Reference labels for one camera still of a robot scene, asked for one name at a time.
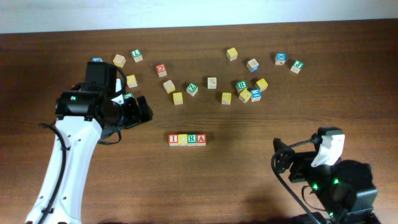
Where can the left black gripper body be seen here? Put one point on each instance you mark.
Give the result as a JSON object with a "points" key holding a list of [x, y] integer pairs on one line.
{"points": [[128, 114]]}

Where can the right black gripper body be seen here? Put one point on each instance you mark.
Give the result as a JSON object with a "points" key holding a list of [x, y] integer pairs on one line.
{"points": [[319, 178]]}

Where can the red I block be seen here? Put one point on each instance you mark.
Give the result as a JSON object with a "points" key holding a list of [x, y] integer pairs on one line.
{"points": [[173, 139]]}

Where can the yellow C block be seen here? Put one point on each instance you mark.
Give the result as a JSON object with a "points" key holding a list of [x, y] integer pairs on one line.
{"points": [[182, 139]]}

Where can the green r block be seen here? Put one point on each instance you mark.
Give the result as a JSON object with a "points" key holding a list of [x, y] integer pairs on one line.
{"points": [[241, 85], [191, 140]]}

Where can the red A block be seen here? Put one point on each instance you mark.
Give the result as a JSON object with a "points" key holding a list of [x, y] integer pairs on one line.
{"points": [[201, 140]]}

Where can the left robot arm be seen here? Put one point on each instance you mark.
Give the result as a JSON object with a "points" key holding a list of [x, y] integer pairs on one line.
{"points": [[86, 115]]}

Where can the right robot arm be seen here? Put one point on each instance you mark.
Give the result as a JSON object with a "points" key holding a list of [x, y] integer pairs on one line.
{"points": [[332, 210]]}

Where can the blue S block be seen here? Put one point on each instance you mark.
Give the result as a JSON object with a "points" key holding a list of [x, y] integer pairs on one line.
{"points": [[97, 59]]}

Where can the plain wood yellow-side block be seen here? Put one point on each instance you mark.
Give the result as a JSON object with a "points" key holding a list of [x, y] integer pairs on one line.
{"points": [[119, 60]]}

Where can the green V block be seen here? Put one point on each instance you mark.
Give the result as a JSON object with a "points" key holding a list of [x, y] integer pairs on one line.
{"points": [[128, 95]]}

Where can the yellow block centre left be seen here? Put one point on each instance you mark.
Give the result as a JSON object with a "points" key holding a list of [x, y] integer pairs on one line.
{"points": [[131, 81]]}

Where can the yellow S block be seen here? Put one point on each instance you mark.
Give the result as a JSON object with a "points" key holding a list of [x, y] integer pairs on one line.
{"points": [[178, 98]]}

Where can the plain wood block centre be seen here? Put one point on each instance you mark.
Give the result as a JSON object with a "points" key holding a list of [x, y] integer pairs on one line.
{"points": [[169, 86]]}

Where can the green L block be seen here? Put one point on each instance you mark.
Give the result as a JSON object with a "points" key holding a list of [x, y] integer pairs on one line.
{"points": [[137, 55]]}

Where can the red Q block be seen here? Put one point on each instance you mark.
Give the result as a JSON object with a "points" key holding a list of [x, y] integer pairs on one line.
{"points": [[161, 70]]}

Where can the green Z block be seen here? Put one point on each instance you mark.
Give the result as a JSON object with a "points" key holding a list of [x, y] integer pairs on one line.
{"points": [[192, 89]]}

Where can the blue I block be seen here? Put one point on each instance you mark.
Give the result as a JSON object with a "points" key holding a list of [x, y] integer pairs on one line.
{"points": [[255, 95]]}

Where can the yellow block pair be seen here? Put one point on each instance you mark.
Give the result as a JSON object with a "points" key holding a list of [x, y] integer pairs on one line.
{"points": [[245, 95], [226, 98]]}

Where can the plain wood block upright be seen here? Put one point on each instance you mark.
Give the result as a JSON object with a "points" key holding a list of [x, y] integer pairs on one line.
{"points": [[212, 83]]}

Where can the yellow M block right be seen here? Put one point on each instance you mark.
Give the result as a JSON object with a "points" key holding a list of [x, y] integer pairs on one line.
{"points": [[262, 84]]}

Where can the yellow block right pair left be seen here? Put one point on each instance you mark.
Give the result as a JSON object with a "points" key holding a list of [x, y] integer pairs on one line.
{"points": [[226, 98]]}

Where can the green J block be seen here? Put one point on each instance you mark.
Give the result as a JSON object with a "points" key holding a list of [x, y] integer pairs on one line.
{"points": [[297, 66]]}

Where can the wood block blue side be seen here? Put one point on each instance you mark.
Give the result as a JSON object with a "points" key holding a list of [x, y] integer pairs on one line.
{"points": [[252, 65]]}

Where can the blue X block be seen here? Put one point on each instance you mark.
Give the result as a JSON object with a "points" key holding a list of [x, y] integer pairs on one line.
{"points": [[280, 58]]}

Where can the yellow block top right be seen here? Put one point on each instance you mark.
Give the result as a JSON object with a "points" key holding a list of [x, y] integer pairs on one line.
{"points": [[232, 54]]}

